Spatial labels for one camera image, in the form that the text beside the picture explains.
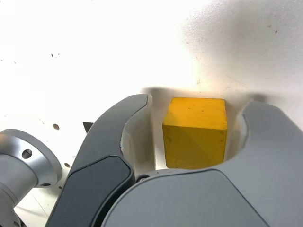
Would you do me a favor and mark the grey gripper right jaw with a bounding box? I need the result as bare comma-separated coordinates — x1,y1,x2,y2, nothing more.
100,99,303,227

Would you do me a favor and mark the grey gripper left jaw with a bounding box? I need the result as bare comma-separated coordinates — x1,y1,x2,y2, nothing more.
46,93,157,227

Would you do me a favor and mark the yellow cube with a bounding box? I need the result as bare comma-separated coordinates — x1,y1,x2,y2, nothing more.
162,97,228,170

